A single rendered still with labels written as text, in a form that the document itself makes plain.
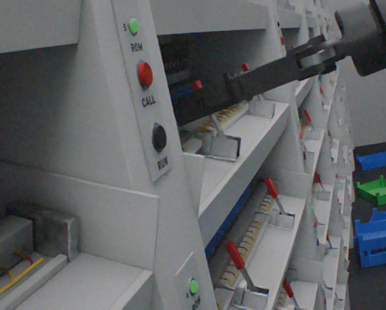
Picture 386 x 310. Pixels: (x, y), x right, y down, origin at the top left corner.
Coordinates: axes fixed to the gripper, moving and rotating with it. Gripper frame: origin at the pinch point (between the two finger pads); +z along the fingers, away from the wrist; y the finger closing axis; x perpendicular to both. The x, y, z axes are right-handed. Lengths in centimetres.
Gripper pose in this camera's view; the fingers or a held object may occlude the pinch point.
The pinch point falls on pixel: (207, 100)
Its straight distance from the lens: 57.7
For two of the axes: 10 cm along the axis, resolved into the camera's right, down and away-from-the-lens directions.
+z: -8.7, 3.3, 3.6
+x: -3.9, -9.1, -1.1
